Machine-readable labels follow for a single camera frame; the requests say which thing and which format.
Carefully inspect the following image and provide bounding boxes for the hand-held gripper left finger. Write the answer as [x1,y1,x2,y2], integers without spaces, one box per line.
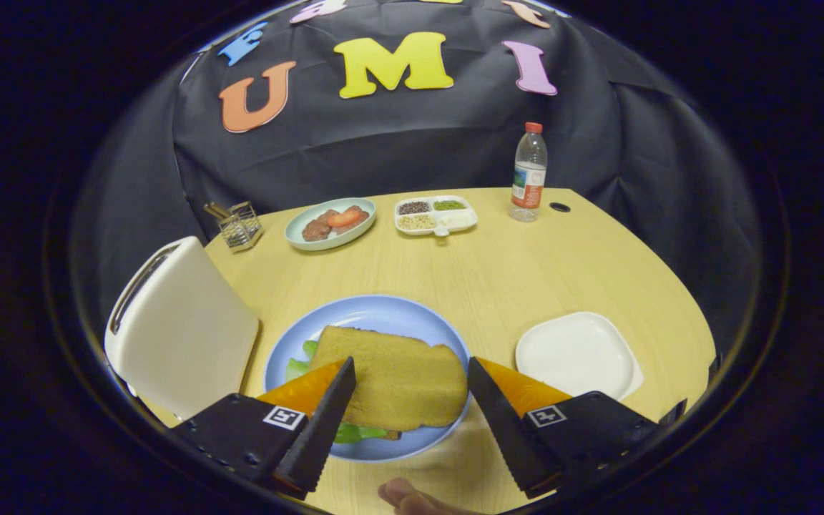
[171,357,357,500]

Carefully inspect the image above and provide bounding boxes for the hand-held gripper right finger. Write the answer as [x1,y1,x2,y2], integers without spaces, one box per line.
[467,356,659,499]

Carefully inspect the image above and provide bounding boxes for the green lettuce leaf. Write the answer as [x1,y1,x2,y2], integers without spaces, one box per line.
[285,340,391,444]

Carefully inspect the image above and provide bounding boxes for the brown toast slice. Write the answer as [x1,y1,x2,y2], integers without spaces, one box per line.
[310,326,469,431]

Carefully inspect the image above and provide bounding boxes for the white square plate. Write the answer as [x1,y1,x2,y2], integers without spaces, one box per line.
[515,311,644,401]

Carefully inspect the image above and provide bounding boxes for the blue round plate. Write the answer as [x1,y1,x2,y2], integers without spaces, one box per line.
[263,295,471,462]

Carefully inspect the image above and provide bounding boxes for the white toaster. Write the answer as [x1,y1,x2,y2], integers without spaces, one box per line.
[104,236,260,421]

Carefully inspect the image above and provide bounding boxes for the pale green round plate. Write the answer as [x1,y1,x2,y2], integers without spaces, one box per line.
[285,197,377,252]

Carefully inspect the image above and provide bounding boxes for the brown meat pieces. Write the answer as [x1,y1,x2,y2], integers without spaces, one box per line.
[302,209,341,242]

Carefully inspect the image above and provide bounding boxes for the white divided condiment dish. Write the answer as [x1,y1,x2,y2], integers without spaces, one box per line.
[393,195,479,237]

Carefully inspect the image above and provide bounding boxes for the red tomato slice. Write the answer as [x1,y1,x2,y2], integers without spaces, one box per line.
[326,206,370,229]

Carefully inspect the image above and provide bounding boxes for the clear bottle with red cap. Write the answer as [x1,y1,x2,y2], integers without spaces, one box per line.
[509,122,548,222]

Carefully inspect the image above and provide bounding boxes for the black backdrop cloth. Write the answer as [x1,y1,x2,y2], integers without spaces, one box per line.
[72,0,763,358]

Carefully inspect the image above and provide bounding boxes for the wire utensil holder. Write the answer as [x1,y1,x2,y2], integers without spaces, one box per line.
[204,201,264,252]

